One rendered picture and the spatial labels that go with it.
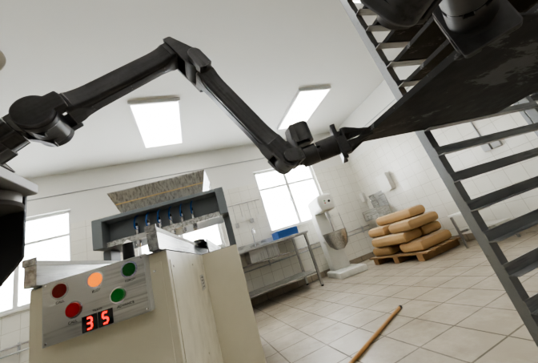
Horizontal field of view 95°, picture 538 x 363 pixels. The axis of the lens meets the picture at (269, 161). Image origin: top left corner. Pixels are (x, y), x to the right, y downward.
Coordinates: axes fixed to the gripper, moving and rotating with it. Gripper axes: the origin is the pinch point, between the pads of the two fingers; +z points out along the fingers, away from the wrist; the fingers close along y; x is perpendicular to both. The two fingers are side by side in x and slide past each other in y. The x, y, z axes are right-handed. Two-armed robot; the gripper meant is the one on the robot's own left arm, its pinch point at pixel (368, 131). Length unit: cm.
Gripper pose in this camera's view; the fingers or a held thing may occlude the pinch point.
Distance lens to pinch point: 73.3
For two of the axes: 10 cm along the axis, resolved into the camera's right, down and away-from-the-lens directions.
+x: 2.6, 2.5, 9.3
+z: 9.2, -3.7, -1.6
